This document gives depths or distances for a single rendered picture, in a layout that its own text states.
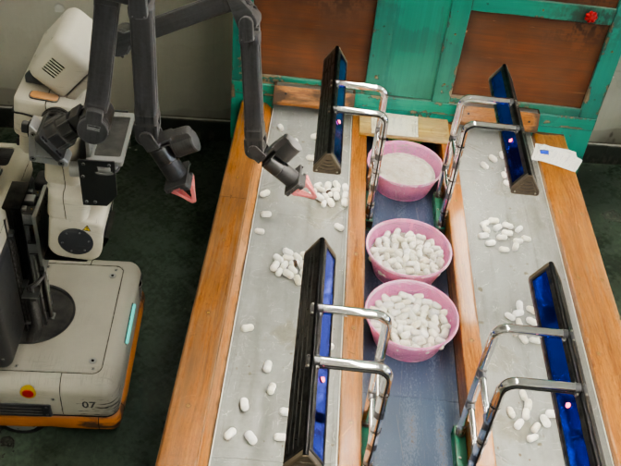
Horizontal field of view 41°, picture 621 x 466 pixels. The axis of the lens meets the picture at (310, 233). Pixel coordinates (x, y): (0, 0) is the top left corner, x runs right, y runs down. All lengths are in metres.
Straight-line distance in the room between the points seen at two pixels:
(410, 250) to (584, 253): 0.55
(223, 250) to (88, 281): 0.77
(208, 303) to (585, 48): 1.62
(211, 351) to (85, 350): 0.76
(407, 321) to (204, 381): 0.62
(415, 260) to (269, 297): 0.48
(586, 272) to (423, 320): 0.57
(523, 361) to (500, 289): 0.27
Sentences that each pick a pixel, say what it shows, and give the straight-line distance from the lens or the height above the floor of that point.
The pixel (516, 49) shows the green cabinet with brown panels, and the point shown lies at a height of 1.08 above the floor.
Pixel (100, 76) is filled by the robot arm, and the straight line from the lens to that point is 2.05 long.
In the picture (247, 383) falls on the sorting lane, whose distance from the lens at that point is 2.14.
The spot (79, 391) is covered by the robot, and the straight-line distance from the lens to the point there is 2.78.
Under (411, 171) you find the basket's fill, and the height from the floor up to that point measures 0.74.
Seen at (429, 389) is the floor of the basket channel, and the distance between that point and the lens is 2.28.
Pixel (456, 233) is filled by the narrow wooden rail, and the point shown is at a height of 0.76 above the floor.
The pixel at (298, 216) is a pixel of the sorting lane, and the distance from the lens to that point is 2.62.
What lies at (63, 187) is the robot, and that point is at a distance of 2.48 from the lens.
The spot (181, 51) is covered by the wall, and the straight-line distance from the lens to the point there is 3.99.
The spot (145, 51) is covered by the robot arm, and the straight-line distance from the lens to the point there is 1.99.
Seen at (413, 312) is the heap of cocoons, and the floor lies 0.73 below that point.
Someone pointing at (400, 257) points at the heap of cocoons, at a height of 0.73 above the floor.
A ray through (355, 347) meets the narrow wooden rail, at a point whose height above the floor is 0.76.
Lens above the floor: 2.42
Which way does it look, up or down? 41 degrees down
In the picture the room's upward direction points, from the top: 7 degrees clockwise
